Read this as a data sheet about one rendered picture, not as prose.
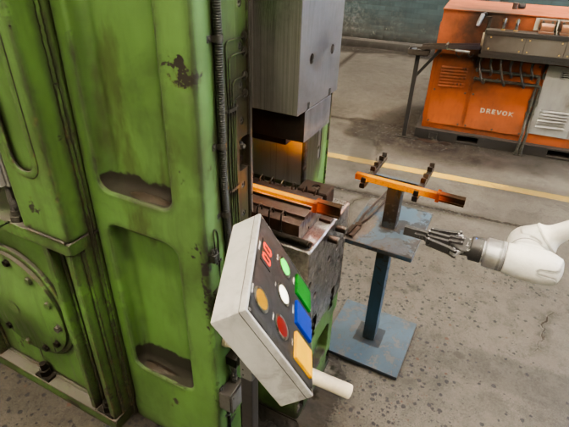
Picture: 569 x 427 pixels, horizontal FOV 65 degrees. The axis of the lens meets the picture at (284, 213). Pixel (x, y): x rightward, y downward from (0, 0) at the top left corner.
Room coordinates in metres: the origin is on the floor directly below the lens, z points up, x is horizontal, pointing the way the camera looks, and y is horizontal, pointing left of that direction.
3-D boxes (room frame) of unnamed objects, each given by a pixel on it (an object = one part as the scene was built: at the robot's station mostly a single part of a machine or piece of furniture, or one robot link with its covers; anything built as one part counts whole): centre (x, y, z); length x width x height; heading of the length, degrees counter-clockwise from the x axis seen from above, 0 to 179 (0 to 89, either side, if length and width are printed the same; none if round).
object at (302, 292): (0.88, -0.05, 1.01); 0.07 x 0.05 x 0.07; 179
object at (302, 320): (0.78, -0.05, 1.01); 0.07 x 0.05 x 0.07; 179
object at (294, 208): (1.41, 0.10, 0.96); 0.42 x 0.20 x 0.09; 64
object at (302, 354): (0.68, -0.05, 1.01); 0.07 x 0.05 x 0.07; 179
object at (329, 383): (0.97, -0.02, 0.62); 0.44 x 0.05 x 0.05; 64
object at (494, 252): (1.09, -0.62, 1.00); 0.09 x 0.06 x 0.09; 154
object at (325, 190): (1.51, -0.12, 0.95); 0.12 x 0.08 x 0.06; 64
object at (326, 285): (1.46, 0.08, 0.69); 0.56 x 0.38 x 0.45; 64
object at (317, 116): (1.41, 0.10, 1.32); 0.42 x 0.20 x 0.10; 64
